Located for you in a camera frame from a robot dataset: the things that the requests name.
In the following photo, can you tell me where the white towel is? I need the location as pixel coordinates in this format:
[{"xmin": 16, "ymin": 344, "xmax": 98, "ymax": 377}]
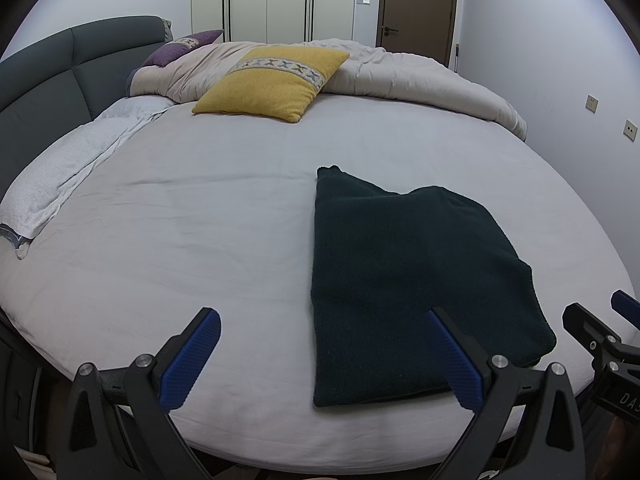
[{"xmin": 0, "ymin": 96, "xmax": 178, "ymax": 241}]

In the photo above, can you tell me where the brown door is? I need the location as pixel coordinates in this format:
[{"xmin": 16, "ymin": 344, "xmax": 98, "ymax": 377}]
[{"xmin": 375, "ymin": 0, "xmax": 460, "ymax": 68}]

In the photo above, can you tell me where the white wardrobe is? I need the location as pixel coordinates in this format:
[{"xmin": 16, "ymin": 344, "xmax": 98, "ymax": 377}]
[{"xmin": 191, "ymin": 0, "xmax": 358, "ymax": 46}]

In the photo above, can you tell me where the dark bedside cabinet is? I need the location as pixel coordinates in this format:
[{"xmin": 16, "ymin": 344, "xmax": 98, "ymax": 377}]
[{"xmin": 0, "ymin": 325, "xmax": 66, "ymax": 480}]

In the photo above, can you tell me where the grey upholstered headboard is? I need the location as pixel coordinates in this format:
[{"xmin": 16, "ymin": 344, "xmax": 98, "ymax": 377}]
[{"xmin": 0, "ymin": 15, "xmax": 173, "ymax": 201}]

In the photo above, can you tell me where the bed with light grey sheet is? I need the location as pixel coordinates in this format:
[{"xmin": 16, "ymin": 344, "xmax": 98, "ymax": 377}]
[{"xmin": 0, "ymin": 92, "xmax": 637, "ymax": 471}]

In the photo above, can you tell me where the dark green knit sweater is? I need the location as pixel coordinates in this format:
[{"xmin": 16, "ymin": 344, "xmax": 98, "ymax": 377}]
[{"xmin": 310, "ymin": 165, "xmax": 558, "ymax": 408}]

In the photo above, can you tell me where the purple pillow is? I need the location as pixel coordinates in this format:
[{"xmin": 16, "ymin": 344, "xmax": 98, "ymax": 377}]
[{"xmin": 142, "ymin": 30, "xmax": 224, "ymax": 68}]

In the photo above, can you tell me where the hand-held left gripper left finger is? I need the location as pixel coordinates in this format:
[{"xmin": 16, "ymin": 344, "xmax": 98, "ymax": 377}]
[{"xmin": 59, "ymin": 307, "xmax": 222, "ymax": 480}]

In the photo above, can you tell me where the beige duvet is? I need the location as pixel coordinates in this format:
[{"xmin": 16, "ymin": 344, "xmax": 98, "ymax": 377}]
[{"xmin": 127, "ymin": 39, "xmax": 528, "ymax": 141}]

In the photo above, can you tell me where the yellow pillow with patterned band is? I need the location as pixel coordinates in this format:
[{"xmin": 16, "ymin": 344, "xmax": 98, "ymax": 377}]
[{"xmin": 191, "ymin": 46, "xmax": 351, "ymax": 124}]

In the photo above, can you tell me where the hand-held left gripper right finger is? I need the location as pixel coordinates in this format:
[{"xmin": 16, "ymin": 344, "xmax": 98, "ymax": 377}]
[{"xmin": 425, "ymin": 307, "xmax": 587, "ymax": 480}]

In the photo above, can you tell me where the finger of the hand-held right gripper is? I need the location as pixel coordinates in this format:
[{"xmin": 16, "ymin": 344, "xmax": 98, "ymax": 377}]
[
  {"xmin": 562, "ymin": 302, "xmax": 623, "ymax": 361},
  {"xmin": 611, "ymin": 290, "xmax": 640, "ymax": 333}
]

